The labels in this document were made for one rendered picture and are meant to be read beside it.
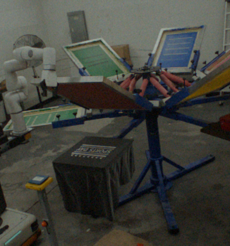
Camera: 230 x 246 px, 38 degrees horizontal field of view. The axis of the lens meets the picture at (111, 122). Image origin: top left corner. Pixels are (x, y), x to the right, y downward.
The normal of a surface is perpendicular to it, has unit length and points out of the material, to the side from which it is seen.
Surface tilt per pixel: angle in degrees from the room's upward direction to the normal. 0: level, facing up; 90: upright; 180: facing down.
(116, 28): 90
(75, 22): 90
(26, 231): 90
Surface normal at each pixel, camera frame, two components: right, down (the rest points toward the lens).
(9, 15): 0.87, 0.04
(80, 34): -0.47, 0.36
